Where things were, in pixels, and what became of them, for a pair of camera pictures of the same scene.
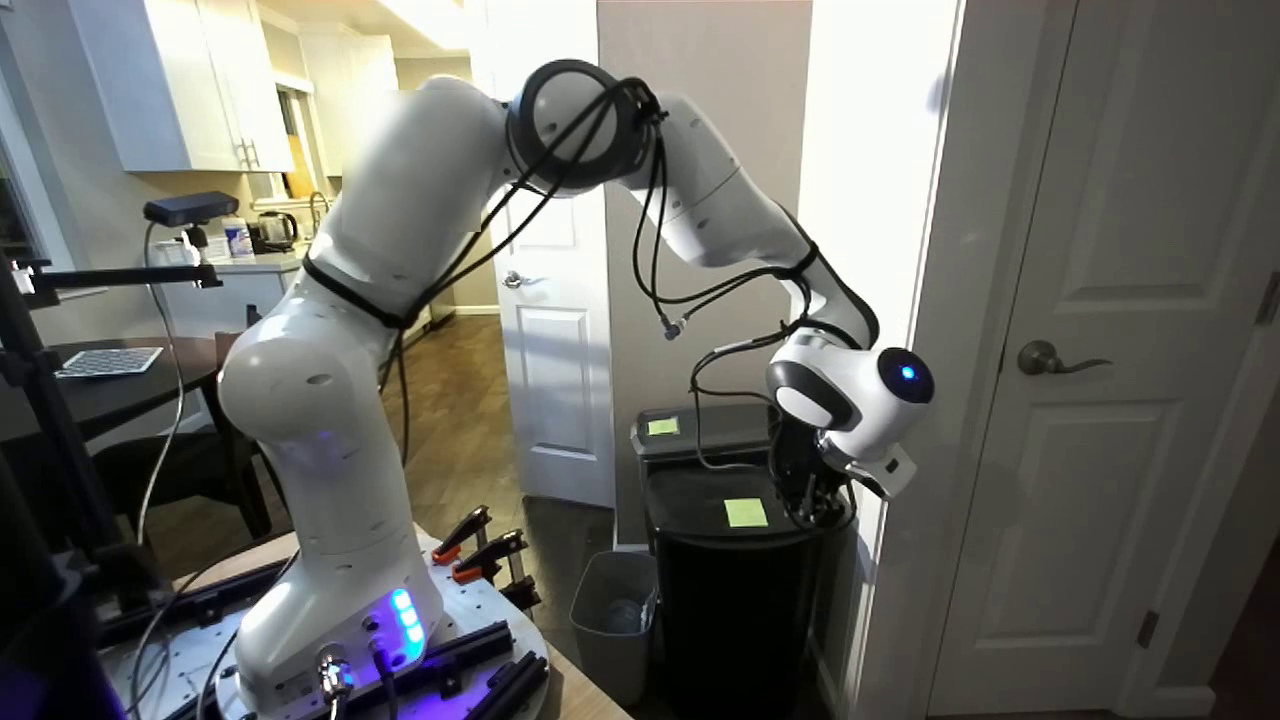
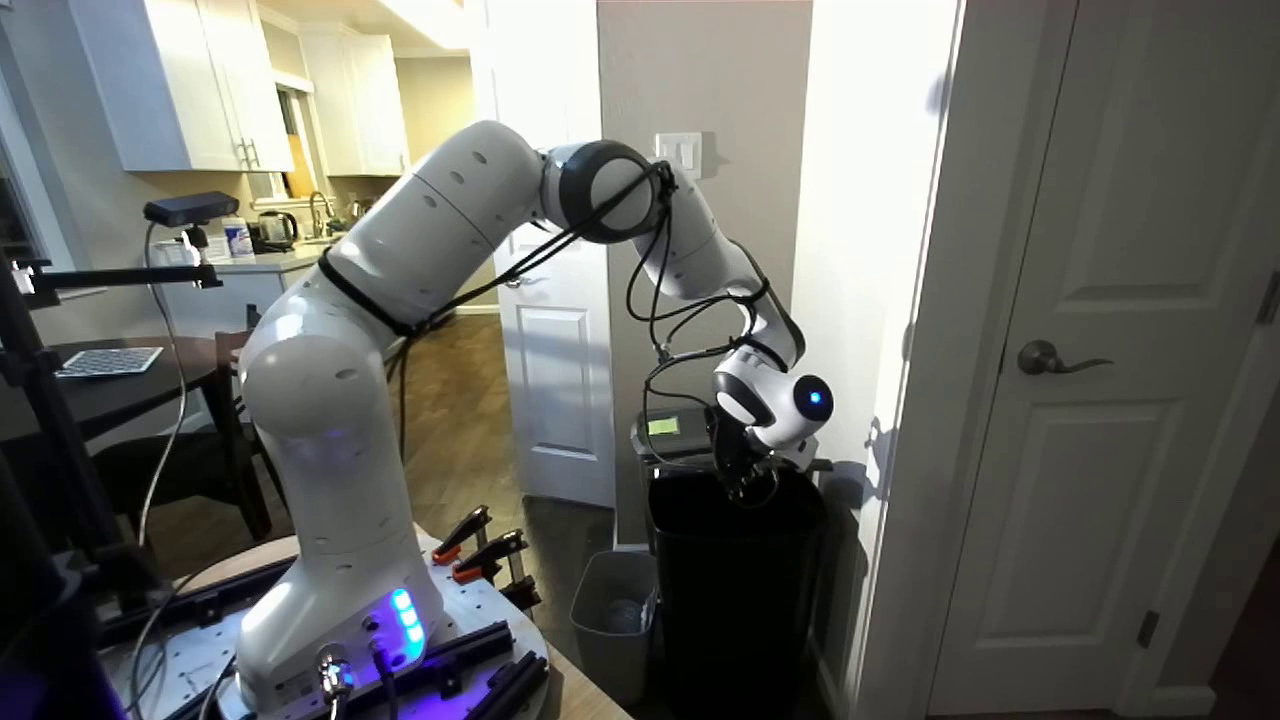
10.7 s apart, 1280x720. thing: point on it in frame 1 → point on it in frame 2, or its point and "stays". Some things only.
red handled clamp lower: (486, 559) stays
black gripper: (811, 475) → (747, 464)
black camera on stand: (193, 212) stays
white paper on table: (109, 362) stays
